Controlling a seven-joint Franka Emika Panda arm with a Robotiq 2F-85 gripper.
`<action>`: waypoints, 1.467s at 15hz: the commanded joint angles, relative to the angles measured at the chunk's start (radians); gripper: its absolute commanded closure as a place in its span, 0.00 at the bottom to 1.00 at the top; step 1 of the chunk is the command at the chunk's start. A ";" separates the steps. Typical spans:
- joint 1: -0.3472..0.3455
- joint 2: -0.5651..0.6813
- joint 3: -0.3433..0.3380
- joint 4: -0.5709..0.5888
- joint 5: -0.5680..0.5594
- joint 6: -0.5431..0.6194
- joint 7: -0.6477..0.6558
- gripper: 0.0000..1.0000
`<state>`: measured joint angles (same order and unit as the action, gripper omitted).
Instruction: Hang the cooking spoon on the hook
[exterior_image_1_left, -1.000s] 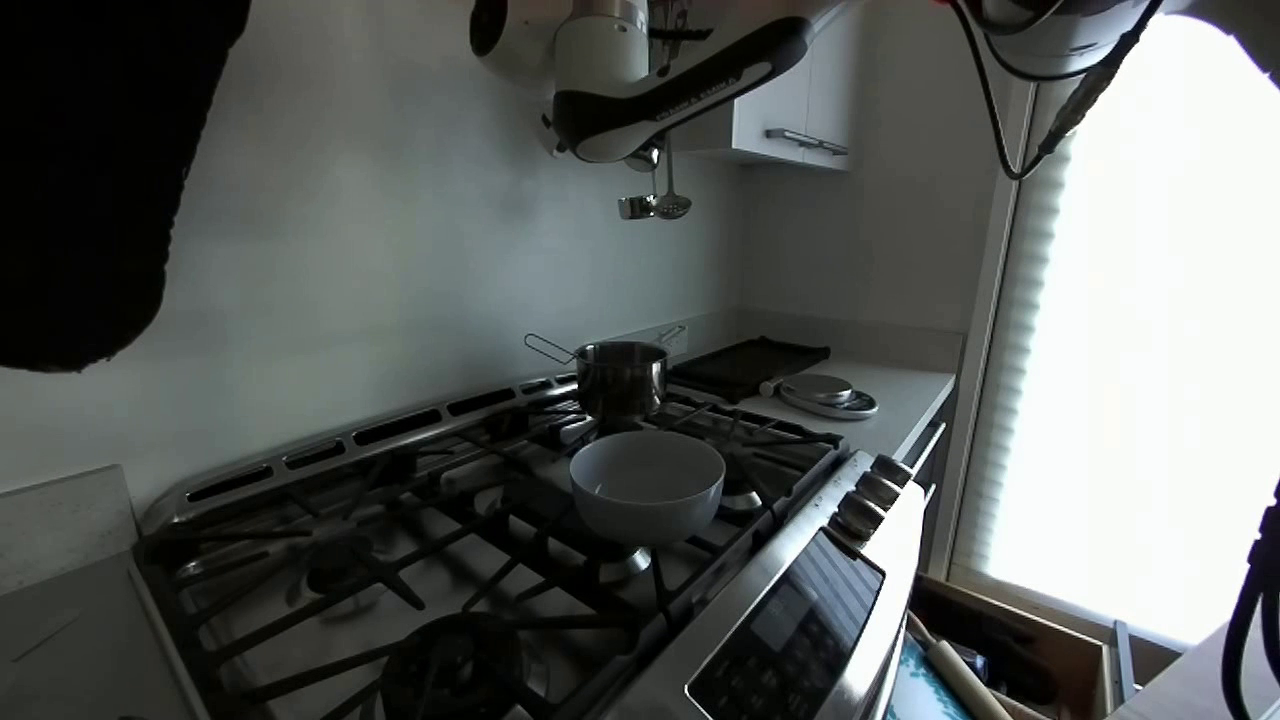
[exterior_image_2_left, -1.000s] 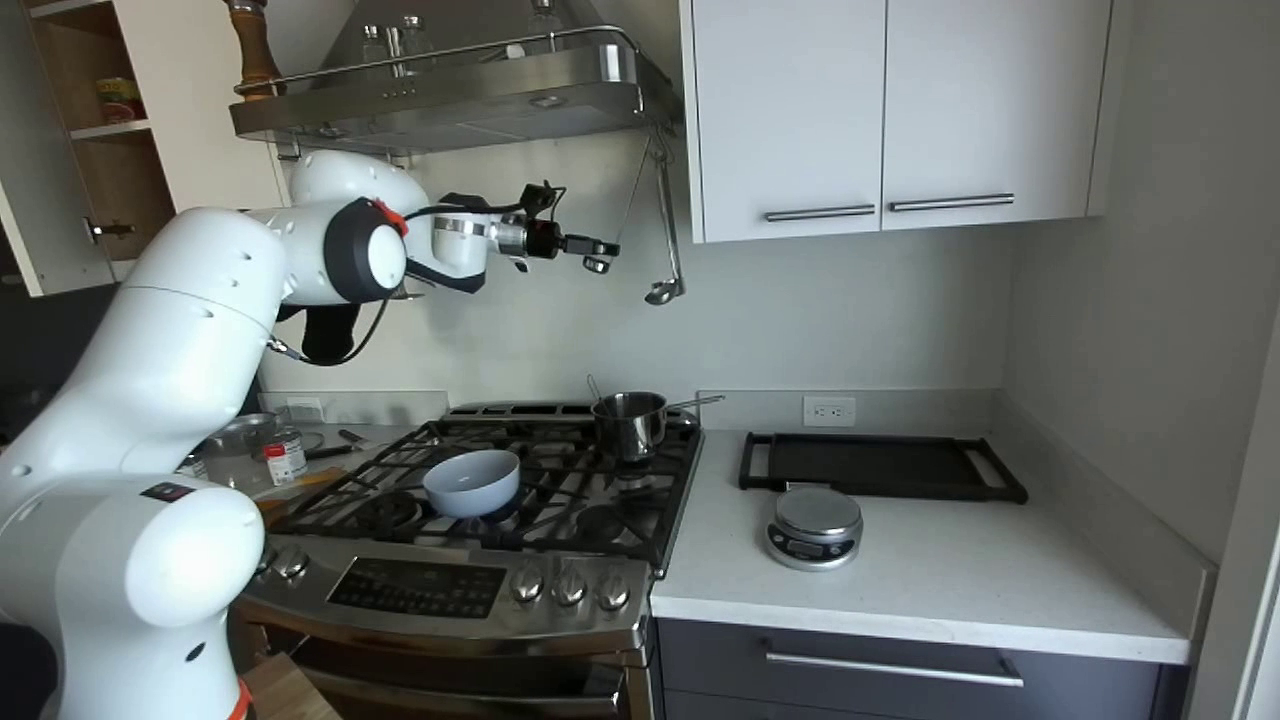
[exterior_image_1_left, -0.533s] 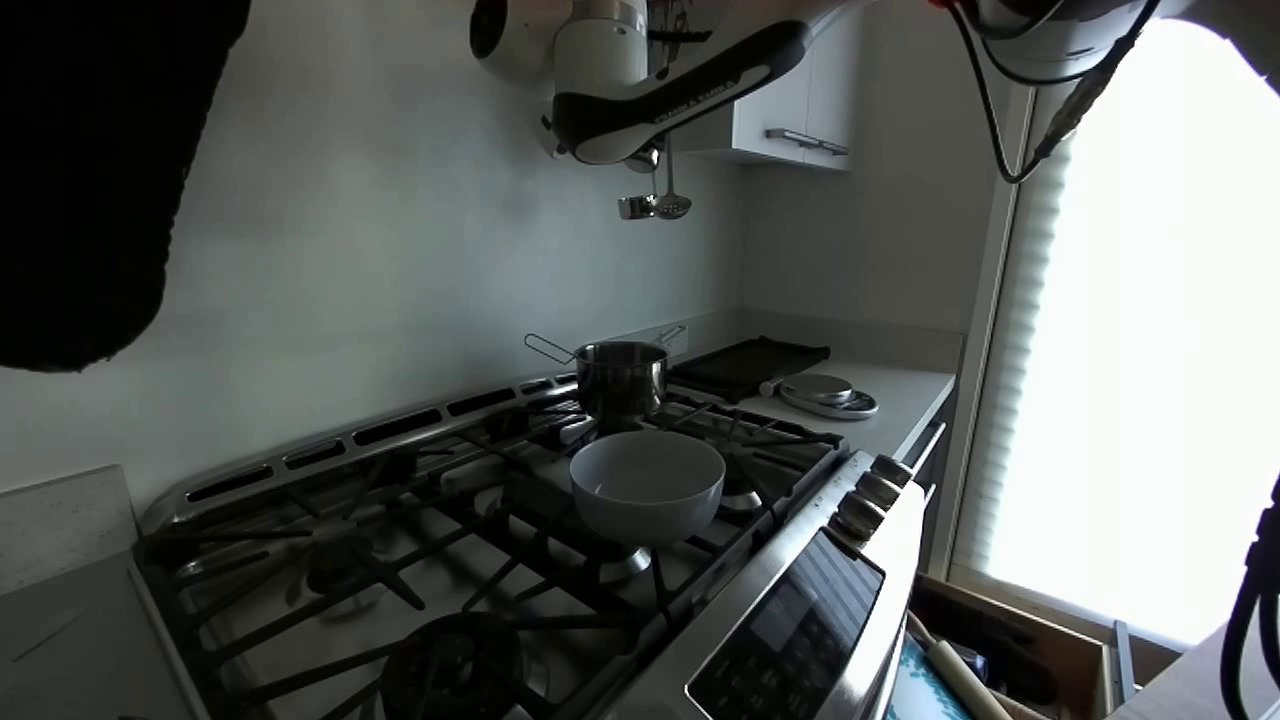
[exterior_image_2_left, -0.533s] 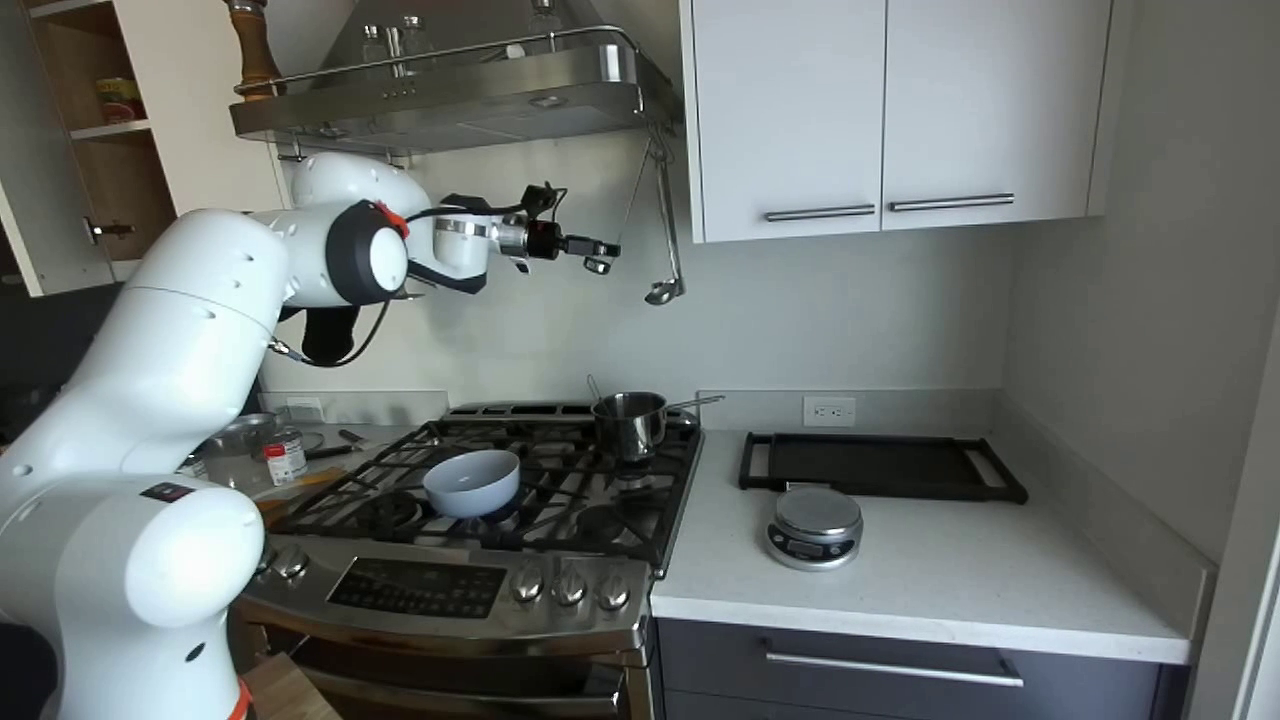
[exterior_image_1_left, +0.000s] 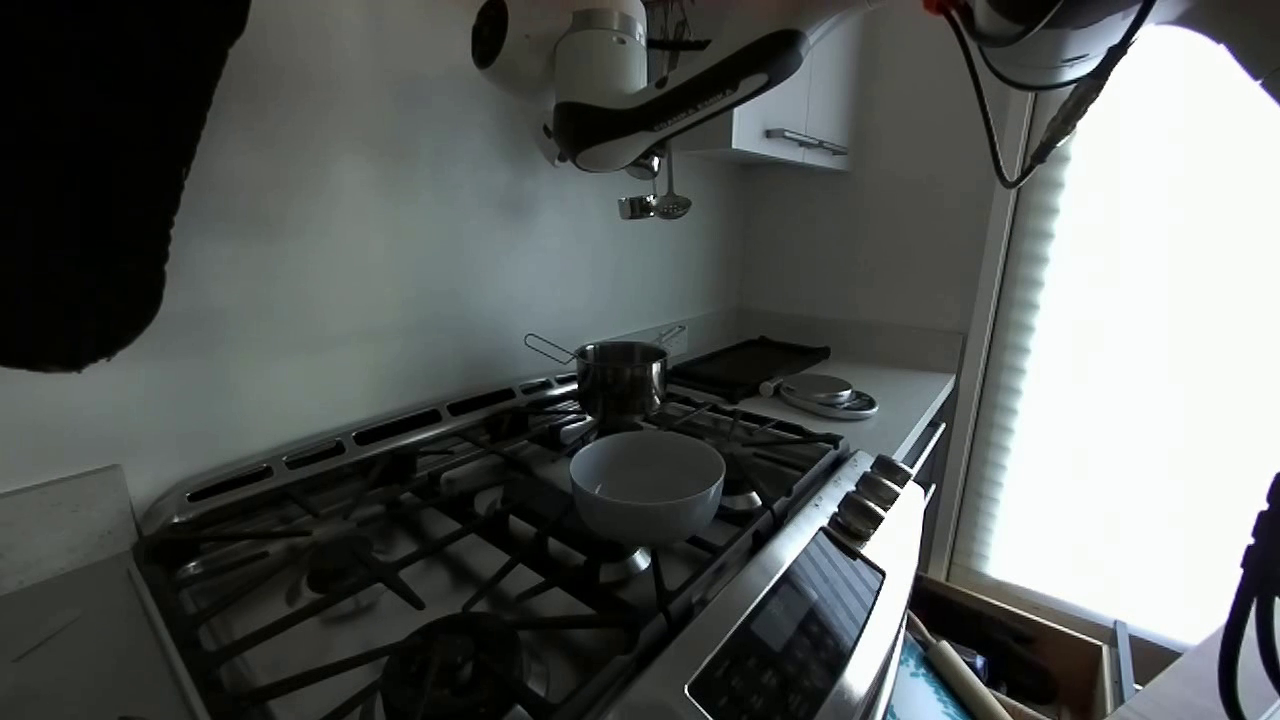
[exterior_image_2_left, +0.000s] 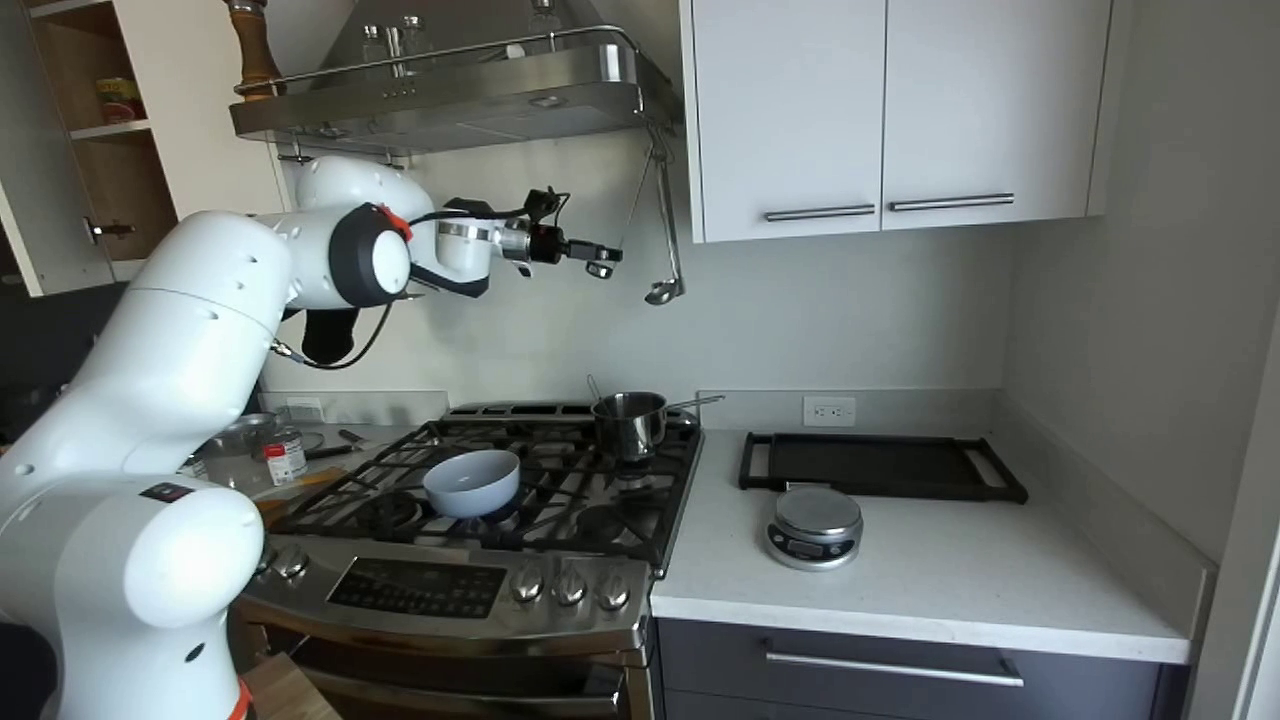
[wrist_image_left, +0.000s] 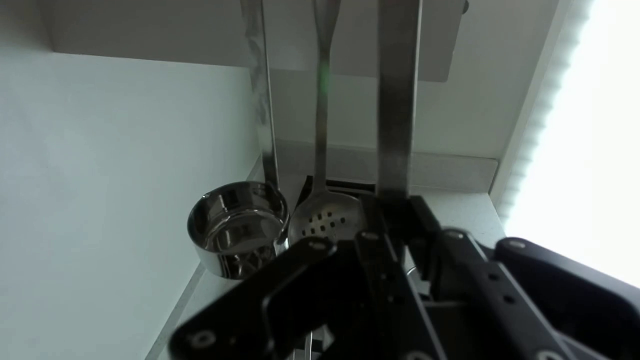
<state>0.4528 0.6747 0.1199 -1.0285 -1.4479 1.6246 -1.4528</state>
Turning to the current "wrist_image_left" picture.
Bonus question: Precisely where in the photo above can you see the white window blinds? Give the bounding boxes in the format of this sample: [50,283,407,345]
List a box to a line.
[490,0,597,224]

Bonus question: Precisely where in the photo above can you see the steel measuring cup ladle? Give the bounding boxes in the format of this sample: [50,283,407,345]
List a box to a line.
[184,0,291,281]

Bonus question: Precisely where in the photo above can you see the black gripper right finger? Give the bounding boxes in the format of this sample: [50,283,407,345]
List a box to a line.
[430,226,640,360]

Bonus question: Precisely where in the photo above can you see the steel slotted spoon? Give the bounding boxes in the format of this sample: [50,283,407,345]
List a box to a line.
[287,0,369,245]

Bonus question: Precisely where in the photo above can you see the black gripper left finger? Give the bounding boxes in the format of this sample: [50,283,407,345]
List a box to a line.
[168,227,450,360]

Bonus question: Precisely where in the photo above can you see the steel cooking spoon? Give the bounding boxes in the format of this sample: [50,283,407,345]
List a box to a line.
[376,0,430,268]

